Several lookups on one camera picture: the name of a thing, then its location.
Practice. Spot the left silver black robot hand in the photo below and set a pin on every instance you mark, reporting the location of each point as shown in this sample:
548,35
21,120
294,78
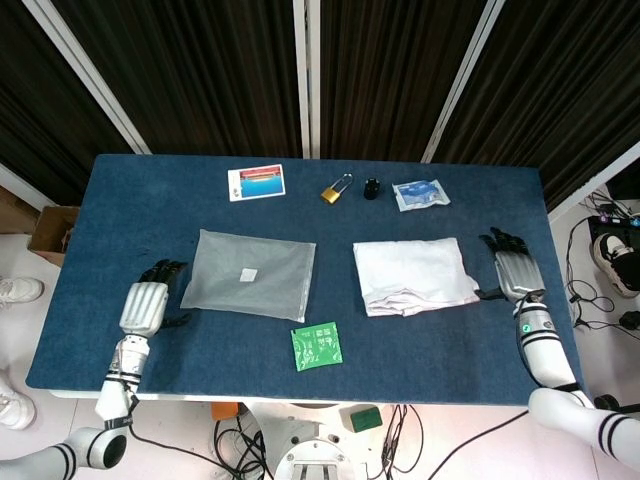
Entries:
145,305

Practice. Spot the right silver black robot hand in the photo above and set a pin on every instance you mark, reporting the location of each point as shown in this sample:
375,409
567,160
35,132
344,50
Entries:
517,272

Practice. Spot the clear plastic zip bag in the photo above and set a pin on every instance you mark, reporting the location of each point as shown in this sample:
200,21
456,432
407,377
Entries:
235,295

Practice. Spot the white clothes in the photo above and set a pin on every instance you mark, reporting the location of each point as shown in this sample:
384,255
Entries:
412,275

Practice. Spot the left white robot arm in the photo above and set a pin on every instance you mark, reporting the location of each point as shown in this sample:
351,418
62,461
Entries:
120,380

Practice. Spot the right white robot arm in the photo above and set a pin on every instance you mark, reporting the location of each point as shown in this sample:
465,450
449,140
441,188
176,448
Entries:
545,350

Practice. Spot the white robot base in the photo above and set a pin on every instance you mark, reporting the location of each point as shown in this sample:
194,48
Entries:
310,445

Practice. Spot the black and white sneaker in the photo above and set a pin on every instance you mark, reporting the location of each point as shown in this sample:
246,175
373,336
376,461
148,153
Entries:
612,260

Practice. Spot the black electronics box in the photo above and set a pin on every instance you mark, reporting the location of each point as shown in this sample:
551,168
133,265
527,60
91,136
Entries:
612,222

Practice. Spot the brown cardboard box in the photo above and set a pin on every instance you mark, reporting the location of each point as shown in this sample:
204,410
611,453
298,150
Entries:
52,235

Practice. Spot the black power adapter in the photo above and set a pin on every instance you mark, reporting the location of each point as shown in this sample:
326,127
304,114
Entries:
630,320

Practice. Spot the blue white plastic packet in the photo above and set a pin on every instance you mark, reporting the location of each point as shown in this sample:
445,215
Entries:
420,196

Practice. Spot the orange object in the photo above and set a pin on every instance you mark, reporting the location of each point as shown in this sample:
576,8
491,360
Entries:
225,410

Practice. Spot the blue felt table mat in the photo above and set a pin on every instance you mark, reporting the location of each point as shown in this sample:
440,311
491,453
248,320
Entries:
400,340

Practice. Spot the black caster wheel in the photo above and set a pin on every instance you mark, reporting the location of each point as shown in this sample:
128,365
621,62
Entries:
605,401

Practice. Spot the postcard with blue picture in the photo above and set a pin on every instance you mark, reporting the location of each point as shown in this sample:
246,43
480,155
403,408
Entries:
257,182

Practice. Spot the small black knob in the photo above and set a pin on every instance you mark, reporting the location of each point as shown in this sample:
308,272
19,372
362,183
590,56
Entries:
371,188

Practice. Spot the green foil packet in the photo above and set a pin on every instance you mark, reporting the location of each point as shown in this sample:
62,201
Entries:
316,346

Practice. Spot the brass padlock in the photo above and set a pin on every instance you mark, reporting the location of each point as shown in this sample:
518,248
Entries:
330,194

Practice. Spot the green block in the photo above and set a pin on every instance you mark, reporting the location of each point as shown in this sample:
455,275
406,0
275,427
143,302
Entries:
366,419

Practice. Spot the white partition post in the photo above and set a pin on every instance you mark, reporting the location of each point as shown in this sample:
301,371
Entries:
306,75
17,185
85,70
462,80
595,182

